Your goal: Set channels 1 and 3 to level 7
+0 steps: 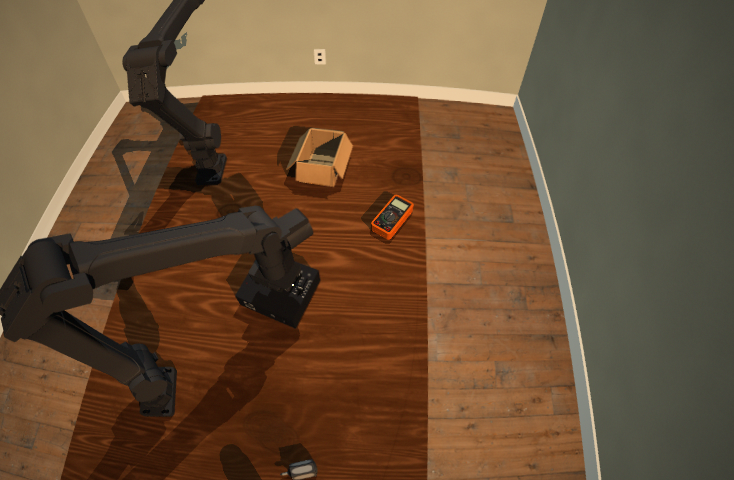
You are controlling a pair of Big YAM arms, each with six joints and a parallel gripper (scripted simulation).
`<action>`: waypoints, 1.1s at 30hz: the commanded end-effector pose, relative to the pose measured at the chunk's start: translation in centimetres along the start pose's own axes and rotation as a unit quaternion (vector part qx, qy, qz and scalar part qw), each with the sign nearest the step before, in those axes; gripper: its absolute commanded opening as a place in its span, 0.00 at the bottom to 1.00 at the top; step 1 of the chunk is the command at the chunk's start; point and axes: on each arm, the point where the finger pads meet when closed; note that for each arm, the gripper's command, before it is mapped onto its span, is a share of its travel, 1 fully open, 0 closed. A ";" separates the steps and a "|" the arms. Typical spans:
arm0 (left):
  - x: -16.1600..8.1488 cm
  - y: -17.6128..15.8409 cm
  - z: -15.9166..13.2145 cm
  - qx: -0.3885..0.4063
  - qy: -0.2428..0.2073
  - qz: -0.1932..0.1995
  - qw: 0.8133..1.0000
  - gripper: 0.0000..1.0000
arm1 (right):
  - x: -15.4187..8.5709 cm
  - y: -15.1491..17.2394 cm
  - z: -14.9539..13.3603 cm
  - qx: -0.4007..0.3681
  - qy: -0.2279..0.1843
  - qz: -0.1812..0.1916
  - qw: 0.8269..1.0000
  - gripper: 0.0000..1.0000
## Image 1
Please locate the orange digital multimeter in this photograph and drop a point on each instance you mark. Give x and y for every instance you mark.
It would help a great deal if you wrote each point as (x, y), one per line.
(391, 217)

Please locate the dark grey fader panel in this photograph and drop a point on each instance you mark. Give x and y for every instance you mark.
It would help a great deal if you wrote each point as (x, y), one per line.
(285, 307)

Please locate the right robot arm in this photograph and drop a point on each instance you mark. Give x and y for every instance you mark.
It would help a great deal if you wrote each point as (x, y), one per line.
(26, 312)

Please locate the open brown cardboard box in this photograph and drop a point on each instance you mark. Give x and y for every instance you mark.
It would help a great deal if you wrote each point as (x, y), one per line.
(320, 146)

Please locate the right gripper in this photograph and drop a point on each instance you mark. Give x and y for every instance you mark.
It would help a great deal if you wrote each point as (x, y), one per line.
(275, 275)

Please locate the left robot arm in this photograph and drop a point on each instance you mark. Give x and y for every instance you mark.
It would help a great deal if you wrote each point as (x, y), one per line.
(150, 57)

